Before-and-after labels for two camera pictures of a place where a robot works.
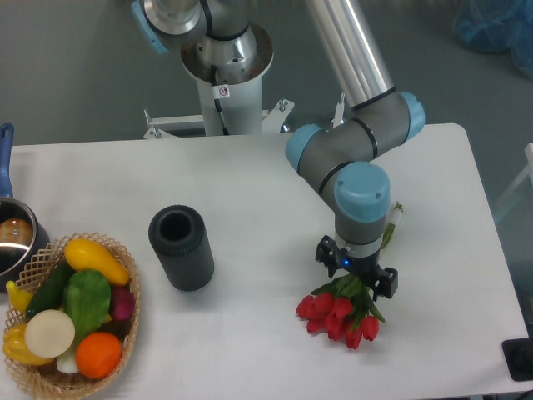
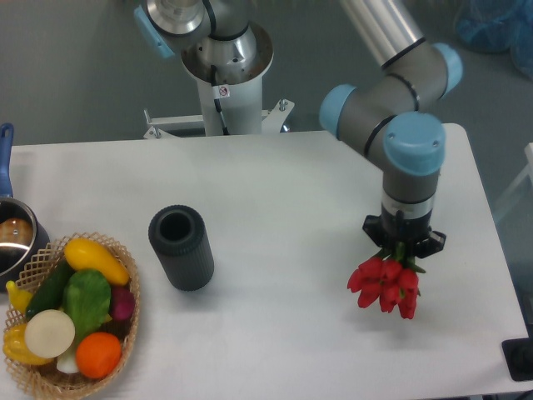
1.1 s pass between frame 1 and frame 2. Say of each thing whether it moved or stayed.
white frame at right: stayed
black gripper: moved
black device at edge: stayed
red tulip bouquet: moved
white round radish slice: stayed
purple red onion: stayed
